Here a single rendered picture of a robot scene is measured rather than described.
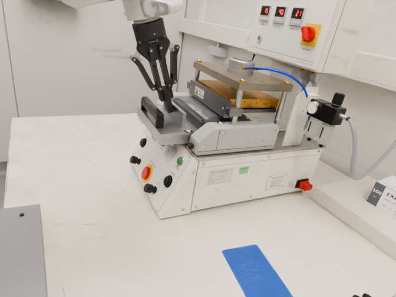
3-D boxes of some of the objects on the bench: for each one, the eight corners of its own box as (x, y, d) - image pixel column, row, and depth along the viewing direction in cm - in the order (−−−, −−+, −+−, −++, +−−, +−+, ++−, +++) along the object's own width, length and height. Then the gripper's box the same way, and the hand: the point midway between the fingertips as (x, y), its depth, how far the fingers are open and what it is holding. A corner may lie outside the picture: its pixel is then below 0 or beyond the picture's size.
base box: (250, 148, 123) (259, 111, 115) (314, 197, 93) (332, 152, 86) (129, 158, 99) (131, 113, 91) (164, 230, 69) (171, 171, 62)
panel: (130, 160, 97) (155, 114, 93) (157, 214, 73) (192, 156, 70) (125, 158, 96) (150, 112, 92) (151, 213, 72) (186, 153, 68)
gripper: (167, 12, 70) (185, 99, 83) (116, 25, 66) (144, 114, 79) (178, 15, 64) (195, 108, 77) (123, 28, 60) (151, 124, 73)
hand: (167, 99), depth 76 cm, fingers closed, pressing on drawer
